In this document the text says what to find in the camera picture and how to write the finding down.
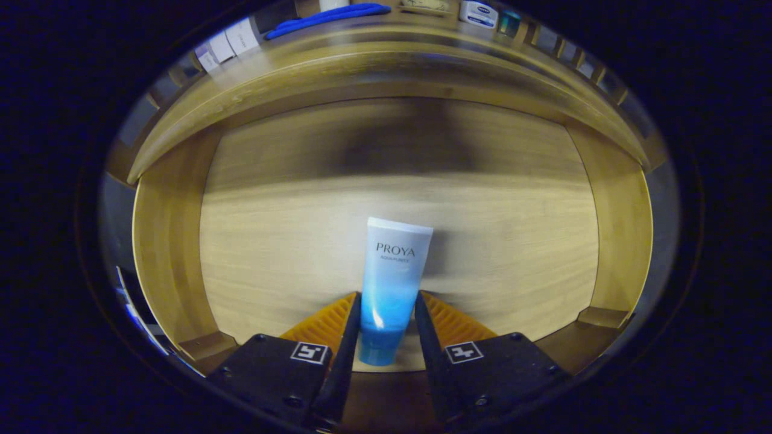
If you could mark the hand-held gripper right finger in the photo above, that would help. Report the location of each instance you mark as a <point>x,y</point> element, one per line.
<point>431,367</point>

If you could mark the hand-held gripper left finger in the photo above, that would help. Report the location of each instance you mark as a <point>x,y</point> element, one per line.
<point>344,374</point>

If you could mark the blue cosmetic tube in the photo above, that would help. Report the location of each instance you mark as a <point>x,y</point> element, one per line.
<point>392,277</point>

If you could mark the wooden drawer with black knob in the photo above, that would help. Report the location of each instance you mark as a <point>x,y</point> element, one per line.
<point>301,229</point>

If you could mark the wooden cabinet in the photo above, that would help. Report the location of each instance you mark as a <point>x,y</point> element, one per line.
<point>386,81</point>

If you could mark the wooden countertop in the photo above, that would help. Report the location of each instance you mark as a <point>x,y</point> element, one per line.
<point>362,37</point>

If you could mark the thin purple book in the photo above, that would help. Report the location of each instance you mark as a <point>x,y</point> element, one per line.
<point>206,58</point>

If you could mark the thin white book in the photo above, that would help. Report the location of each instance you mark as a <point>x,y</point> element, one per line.
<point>221,47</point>

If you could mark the thick white and black book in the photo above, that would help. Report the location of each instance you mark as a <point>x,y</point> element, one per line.
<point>243,36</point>

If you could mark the slim teal bottle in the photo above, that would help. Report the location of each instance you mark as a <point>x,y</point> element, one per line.
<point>509,23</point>

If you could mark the blue folded cloth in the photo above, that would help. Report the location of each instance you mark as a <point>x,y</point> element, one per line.
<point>325,17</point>

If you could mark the white lotion bottle blue cap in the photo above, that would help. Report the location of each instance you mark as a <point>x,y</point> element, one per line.
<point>478,13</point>

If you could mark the beige lidded teacup with saucer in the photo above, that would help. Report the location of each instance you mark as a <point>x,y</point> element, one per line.
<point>425,6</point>

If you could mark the white pump bottle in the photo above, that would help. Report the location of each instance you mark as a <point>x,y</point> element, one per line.
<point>333,5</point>

